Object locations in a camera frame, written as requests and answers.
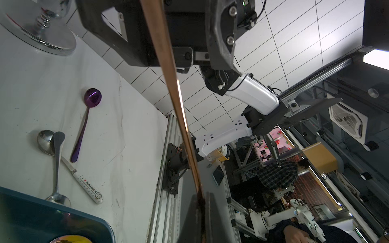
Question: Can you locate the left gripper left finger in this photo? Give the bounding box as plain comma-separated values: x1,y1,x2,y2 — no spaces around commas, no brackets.
179,195,203,243

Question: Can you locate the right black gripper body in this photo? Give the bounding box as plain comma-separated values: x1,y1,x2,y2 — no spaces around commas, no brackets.
76,1,258,70

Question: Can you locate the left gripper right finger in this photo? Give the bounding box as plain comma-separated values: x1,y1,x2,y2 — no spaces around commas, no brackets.
205,192,232,243

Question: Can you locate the copper spoon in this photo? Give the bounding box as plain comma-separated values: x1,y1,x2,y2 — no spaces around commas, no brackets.
139,0,205,203

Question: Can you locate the purple iridescent spoon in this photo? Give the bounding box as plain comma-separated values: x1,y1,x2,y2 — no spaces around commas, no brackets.
50,235,92,243

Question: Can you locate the teal plastic storage box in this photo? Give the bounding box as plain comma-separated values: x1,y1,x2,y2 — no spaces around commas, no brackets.
1,187,115,243

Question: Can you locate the small white robot arm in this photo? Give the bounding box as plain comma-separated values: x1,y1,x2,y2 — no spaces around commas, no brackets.
177,192,326,243

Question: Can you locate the black spoon right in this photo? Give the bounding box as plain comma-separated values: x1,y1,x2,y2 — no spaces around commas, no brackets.
71,88,102,163

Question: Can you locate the silver spoon right lower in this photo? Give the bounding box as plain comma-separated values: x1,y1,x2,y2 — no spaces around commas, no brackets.
46,132,72,208

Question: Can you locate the person in plaid shirt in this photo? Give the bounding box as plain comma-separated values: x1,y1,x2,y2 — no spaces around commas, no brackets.
230,159,310,202

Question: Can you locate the chrome wine glass rack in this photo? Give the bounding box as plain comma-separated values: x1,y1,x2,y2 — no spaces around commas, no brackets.
1,1,77,56

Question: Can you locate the aluminium mounting rail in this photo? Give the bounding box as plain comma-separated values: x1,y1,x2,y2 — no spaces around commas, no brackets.
146,114,182,243

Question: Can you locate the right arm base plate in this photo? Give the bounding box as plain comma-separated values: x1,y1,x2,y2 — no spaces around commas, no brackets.
162,143,189,195

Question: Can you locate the silver spoon clear handle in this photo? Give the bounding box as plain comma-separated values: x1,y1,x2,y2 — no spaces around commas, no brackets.
36,130,104,204

